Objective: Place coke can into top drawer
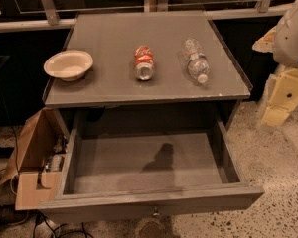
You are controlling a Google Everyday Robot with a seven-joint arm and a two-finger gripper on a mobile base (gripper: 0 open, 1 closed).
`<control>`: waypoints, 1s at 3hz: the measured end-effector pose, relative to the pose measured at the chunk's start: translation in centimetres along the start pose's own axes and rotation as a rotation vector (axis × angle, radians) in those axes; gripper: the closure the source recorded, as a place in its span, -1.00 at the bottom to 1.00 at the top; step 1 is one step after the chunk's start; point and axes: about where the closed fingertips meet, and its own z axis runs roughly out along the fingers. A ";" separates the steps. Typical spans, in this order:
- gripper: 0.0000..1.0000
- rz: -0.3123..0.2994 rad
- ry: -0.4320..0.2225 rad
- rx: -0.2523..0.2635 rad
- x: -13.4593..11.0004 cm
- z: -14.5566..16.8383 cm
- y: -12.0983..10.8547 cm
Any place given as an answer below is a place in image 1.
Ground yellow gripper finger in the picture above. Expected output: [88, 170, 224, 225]
[262, 68, 298, 127]
[252, 27, 276, 53]

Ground red coke can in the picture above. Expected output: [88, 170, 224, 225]
[134, 45, 155, 81]

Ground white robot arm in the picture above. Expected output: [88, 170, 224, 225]
[252, 0, 298, 127]

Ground metal drawer knob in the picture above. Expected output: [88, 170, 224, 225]
[152, 207, 161, 217]

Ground open grey top drawer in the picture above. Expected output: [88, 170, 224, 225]
[39, 112, 264, 222]

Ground clear plastic water bottle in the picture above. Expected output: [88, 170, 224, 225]
[182, 38, 210, 84]

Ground grey wooden cabinet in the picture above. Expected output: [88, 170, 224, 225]
[44, 11, 250, 138]

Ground white paper bowl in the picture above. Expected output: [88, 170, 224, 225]
[44, 50, 93, 81]

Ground metal window railing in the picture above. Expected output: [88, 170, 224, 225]
[0, 0, 295, 33]

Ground open cardboard box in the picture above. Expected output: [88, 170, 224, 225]
[0, 108, 64, 210]

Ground black cables on floor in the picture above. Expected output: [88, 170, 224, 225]
[31, 211, 95, 238]

